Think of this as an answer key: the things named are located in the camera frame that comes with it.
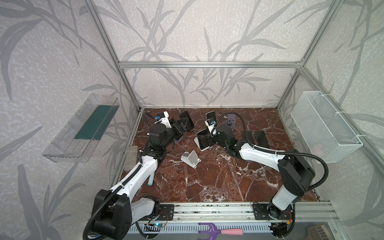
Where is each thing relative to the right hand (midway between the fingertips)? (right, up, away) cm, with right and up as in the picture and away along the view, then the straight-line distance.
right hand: (205, 127), depth 87 cm
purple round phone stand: (+19, +4, +18) cm, 26 cm away
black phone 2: (+4, +8, +10) cm, 13 cm away
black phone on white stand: (-1, -7, -8) cm, 11 cm away
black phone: (-14, +4, +24) cm, 29 cm away
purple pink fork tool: (+3, -48, -18) cm, 51 cm away
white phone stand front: (-8, -18, -1) cm, 20 cm away
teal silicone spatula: (-31, -29, -4) cm, 42 cm away
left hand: (-10, +6, -9) cm, 15 cm away
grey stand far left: (-17, -9, +14) cm, 24 cm away
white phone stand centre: (-6, -9, +13) cm, 17 cm away
